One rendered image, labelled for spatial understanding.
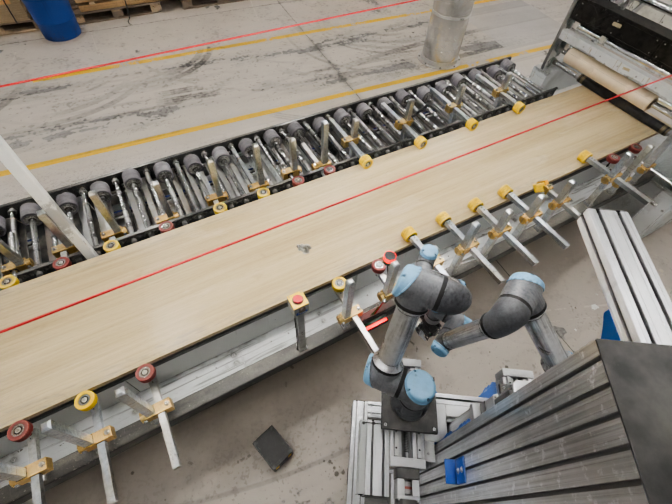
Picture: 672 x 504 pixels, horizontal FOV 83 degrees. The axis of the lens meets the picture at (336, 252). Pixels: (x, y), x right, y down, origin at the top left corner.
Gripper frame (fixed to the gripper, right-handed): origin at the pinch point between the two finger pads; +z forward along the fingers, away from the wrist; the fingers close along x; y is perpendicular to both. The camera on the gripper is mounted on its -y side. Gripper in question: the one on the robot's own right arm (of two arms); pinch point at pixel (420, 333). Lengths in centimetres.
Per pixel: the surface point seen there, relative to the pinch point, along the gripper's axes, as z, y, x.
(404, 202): -10, -73, 40
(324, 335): 11, -27, -41
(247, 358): 19, -38, -82
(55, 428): -30, -25, -152
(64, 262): -12, -120, -148
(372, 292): 19.1, -40.9, -0.9
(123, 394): -32, -24, -128
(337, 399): 82, -11, -40
